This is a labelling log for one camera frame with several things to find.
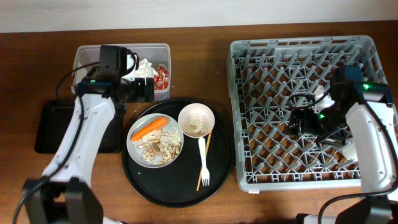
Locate white tissue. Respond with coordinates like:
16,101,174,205
134,58,157,78

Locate red snack wrapper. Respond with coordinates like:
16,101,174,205
154,66,169,90

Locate orange carrot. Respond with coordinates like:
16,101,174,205
131,116,168,142

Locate white cup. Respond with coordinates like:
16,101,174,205
341,139,358,162

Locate peanut shells and rice scraps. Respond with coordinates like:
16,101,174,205
136,128,183,166

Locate grey plate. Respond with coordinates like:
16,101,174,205
126,113,184,169

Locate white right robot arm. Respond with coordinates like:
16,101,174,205
287,65,397,223

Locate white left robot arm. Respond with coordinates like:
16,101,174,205
12,45,154,223

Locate clear plastic waste bin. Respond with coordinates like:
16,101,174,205
73,43,172,101

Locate grey dishwasher rack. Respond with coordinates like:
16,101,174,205
226,35,386,193

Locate pink bowl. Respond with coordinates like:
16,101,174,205
178,103,215,138

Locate rice crumbs in bowl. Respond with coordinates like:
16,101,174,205
182,114,209,137

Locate black rectangular tray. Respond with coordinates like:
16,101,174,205
34,100,126,154

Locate round black serving tray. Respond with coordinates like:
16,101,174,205
122,108,235,208

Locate white plastic fork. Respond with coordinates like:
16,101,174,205
198,137,210,187

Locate wooden chopstick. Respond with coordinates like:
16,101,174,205
197,131,212,190

